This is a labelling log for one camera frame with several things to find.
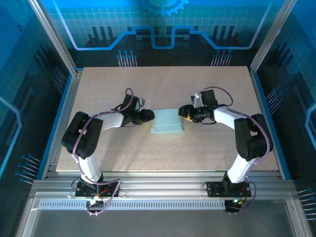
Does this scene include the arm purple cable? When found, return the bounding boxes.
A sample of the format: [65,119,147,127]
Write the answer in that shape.
[73,88,121,217]
[195,86,271,214]

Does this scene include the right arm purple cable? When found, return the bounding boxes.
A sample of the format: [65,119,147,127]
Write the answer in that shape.
[195,86,271,214]

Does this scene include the aluminium table side rail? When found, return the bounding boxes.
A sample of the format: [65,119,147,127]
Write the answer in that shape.
[249,69,284,180]
[41,69,83,180]

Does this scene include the black base connector module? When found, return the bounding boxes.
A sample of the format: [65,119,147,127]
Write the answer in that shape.
[86,197,105,210]
[223,199,244,215]

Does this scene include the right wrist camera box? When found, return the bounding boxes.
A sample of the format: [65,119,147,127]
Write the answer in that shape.
[190,92,203,108]

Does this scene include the slotted grey cable duct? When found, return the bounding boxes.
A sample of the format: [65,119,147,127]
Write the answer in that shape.
[38,201,229,211]

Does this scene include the aluminium frame post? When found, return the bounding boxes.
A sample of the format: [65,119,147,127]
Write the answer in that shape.
[248,0,299,75]
[27,0,83,76]

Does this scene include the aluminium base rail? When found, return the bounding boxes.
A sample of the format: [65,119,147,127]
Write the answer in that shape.
[29,170,296,198]

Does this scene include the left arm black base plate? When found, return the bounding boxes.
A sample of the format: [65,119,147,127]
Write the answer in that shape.
[75,181,121,198]

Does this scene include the light blue cloth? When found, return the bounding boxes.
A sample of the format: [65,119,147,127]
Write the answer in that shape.
[150,108,186,135]

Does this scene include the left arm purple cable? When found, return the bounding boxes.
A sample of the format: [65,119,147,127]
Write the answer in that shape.
[73,88,121,217]

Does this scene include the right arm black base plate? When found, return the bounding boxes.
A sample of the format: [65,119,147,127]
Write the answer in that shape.
[205,181,252,198]

